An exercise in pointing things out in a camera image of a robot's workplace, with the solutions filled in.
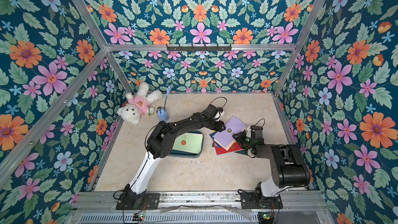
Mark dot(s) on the right green circuit board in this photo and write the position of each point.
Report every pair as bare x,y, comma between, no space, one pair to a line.
265,218

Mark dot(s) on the white teddy bear pink shirt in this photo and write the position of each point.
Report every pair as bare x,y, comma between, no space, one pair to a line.
140,104

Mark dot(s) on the aluminium front rail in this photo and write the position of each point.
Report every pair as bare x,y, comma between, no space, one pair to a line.
200,207

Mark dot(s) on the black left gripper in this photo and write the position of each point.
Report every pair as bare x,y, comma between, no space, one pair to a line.
220,127

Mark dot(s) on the light green envelope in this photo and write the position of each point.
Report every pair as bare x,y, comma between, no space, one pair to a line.
187,142

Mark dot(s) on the lavender envelope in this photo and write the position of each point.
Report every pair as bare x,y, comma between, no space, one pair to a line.
233,126

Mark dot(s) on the cream tan envelope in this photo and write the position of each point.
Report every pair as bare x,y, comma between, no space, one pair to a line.
227,147

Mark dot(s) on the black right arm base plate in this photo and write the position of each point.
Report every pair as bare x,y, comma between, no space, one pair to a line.
252,200

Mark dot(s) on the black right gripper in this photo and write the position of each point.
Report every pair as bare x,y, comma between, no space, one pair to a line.
244,136

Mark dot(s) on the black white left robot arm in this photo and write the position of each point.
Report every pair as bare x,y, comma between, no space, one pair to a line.
160,144

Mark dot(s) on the metal hook rail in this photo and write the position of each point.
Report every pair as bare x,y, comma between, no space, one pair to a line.
194,48

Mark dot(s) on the dark green envelope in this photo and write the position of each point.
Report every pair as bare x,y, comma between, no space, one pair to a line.
242,152

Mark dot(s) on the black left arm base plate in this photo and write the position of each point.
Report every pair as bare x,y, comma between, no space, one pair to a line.
140,200

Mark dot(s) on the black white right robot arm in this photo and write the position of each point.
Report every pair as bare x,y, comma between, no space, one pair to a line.
288,169

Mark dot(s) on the red envelope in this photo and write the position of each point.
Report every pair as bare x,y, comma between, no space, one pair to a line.
235,148

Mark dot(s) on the dark teal storage box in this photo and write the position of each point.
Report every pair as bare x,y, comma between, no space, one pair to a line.
186,143

